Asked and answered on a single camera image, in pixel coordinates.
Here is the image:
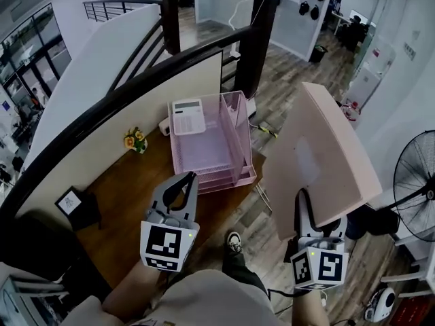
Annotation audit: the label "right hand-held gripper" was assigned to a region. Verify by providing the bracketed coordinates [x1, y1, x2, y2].
[289, 187, 351, 291]

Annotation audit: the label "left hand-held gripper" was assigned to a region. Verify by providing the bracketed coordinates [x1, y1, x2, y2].
[139, 170, 201, 273]

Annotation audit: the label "pink paper tray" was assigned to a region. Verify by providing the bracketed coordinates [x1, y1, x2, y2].
[167, 90, 258, 196]

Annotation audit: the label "pink cardboard box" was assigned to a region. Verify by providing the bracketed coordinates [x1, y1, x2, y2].
[263, 81, 383, 242]

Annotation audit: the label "person's left forearm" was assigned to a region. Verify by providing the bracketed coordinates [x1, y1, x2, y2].
[101, 259, 168, 319]

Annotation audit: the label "person's right forearm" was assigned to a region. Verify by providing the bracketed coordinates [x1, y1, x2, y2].
[291, 287, 329, 326]

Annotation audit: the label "red box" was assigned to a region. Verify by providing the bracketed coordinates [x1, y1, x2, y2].
[387, 295, 435, 326]

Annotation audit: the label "black bag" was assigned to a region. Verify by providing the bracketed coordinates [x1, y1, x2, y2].
[346, 203, 400, 241]

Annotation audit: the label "white black sneaker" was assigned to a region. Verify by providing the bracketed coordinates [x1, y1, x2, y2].
[226, 230, 243, 254]

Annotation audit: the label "yellow flowers in white pot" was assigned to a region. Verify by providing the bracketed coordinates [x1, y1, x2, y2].
[122, 126, 149, 155]

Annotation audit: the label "small white desk device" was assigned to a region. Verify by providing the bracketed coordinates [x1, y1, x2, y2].
[158, 117, 173, 137]

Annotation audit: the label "white calculator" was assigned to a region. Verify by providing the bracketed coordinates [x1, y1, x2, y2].
[171, 98, 207, 137]

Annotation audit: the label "person's dark trouser leg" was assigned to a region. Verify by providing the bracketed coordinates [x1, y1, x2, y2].
[222, 249, 270, 298]

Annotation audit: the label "white round floor appliance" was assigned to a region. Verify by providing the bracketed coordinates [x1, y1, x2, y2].
[364, 286, 397, 323]

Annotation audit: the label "black standing floor fan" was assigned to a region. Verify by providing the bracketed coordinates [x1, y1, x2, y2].
[393, 129, 435, 242]

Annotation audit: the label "person's beige shirt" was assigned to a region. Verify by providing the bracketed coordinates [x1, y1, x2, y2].
[60, 269, 273, 326]

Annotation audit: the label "yellow black striped tape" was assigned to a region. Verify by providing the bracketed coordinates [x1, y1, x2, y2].
[256, 124, 279, 139]

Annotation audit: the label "white shelf unit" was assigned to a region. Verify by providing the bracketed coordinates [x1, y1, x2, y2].
[379, 235, 435, 299]

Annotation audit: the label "wooden desk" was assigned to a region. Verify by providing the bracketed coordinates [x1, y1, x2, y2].
[0, 25, 277, 219]

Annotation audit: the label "red white stand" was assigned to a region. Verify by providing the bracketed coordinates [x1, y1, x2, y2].
[341, 101, 362, 122]

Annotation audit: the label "white cabinet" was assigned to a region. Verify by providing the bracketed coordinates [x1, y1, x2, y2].
[347, 43, 397, 110]

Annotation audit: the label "black trash bin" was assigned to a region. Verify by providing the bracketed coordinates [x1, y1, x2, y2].
[309, 44, 329, 65]

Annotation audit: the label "gray plastic crate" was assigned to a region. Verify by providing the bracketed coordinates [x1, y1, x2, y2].
[0, 272, 69, 326]

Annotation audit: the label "black metal bar railing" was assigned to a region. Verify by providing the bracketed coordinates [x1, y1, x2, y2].
[82, 0, 164, 24]

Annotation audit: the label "white metal frame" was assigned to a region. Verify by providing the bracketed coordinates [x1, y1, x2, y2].
[252, 181, 273, 213]

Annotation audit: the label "black picture frame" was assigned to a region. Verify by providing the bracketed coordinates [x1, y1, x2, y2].
[54, 185, 103, 232]

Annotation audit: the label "tall black post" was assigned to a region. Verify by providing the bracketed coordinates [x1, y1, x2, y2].
[233, 0, 278, 101]

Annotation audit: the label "short black post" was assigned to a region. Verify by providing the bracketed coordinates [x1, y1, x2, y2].
[160, 0, 181, 56]

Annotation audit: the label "white hanging hose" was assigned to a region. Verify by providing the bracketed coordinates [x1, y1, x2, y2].
[228, 0, 270, 31]

